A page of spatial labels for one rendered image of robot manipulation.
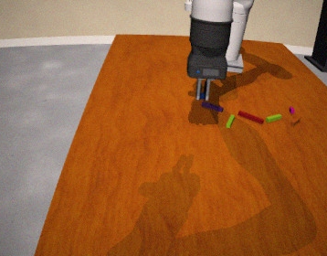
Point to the dark red rod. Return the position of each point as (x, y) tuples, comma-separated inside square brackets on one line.
[(251, 117)]

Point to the lime green rod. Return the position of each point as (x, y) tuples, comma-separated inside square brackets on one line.
[(230, 121), (273, 118)]

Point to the purple rod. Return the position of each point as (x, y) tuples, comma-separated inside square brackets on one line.
[(212, 106)]

